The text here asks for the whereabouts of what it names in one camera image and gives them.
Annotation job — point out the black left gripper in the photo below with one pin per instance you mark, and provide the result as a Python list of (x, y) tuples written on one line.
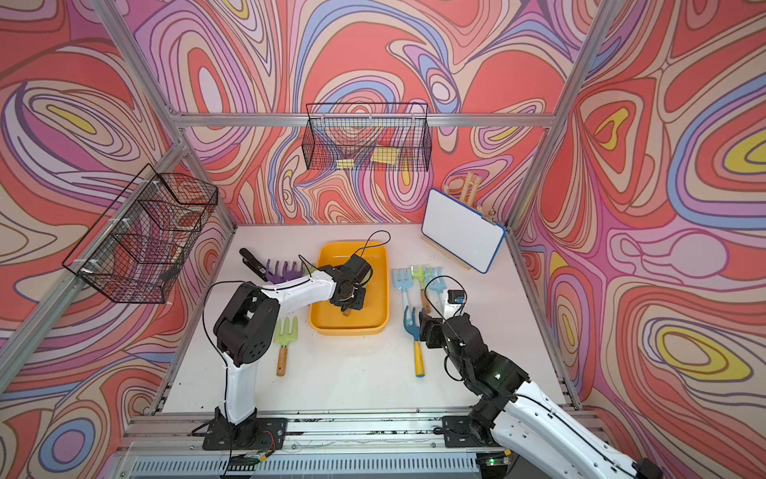
[(359, 303)]

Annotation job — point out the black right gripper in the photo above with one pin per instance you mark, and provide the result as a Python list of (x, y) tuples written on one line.
[(431, 329)]

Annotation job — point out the teal fork yellow handle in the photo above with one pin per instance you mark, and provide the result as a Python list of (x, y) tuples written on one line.
[(412, 328)]

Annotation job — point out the blue handled garden fork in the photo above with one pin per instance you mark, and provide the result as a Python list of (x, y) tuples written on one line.
[(403, 281)]

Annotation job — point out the purple hand rake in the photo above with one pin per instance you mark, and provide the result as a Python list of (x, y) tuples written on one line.
[(291, 270)]

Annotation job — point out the green hand rake wooden handle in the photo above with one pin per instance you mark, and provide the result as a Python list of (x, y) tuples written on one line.
[(419, 273)]

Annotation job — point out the purple garden fork pink handle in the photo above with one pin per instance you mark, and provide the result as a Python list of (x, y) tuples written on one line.
[(273, 272)]

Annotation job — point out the green garden fork wooden handle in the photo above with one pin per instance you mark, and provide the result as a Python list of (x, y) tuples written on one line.
[(285, 334)]

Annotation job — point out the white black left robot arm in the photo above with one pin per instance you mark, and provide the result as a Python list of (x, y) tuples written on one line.
[(244, 332)]

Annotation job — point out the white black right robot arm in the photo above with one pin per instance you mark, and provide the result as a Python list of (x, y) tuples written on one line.
[(513, 412)]

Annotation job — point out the yellow plastic storage box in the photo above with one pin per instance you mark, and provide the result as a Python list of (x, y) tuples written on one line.
[(327, 319)]

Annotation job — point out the black stapler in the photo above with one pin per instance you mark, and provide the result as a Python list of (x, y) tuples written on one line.
[(250, 261)]

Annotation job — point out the blue framed whiteboard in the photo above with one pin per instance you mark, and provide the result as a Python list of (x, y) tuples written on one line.
[(462, 229)]

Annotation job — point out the wooden easel stand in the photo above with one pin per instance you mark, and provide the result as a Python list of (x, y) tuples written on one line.
[(470, 187)]

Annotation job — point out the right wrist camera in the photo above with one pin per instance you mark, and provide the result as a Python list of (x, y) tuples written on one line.
[(453, 302)]

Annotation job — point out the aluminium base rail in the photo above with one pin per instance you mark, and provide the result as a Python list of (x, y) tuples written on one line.
[(314, 444)]

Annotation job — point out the black wire basket back wall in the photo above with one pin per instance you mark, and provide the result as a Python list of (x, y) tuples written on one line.
[(367, 136)]

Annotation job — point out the black wire basket wall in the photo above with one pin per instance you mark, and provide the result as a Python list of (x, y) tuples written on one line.
[(367, 136), (138, 248)]

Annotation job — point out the black wire basket left wall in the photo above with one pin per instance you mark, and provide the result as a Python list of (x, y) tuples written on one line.
[(138, 248)]

